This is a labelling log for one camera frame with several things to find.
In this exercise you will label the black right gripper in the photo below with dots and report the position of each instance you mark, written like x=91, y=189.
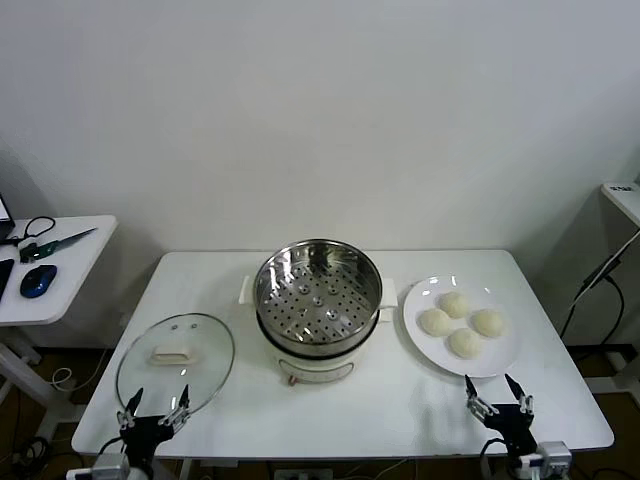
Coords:
x=515, y=427

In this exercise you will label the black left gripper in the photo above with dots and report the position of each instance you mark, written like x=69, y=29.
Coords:
x=145, y=435

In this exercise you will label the white steamed baozi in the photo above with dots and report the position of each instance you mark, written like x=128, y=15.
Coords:
x=487, y=322
x=454, y=304
x=434, y=322
x=466, y=342

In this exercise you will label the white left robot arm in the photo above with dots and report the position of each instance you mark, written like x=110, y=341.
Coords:
x=142, y=471

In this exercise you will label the stainless steel steamer basket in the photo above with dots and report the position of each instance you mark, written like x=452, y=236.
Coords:
x=320, y=310

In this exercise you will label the white round plate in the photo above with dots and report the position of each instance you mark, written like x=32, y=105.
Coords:
x=430, y=350

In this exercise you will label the white side table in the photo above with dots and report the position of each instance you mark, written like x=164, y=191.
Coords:
x=75, y=280

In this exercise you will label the white electric cooker pot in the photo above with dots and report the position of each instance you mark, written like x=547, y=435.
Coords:
x=310, y=370

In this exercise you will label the white power strip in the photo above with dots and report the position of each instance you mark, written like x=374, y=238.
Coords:
x=302, y=474

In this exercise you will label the blue black computer mouse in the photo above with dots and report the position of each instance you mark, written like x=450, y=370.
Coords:
x=38, y=281

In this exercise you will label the green black pointed tool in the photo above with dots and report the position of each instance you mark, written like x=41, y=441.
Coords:
x=60, y=243

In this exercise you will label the black keyboard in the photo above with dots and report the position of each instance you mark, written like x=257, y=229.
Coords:
x=5, y=277

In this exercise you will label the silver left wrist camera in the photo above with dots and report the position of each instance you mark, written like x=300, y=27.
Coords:
x=111, y=469

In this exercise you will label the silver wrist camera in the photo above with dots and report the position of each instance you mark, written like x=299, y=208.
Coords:
x=111, y=469
x=552, y=457

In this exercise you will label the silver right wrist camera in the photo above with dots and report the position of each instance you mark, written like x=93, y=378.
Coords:
x=552, y=457

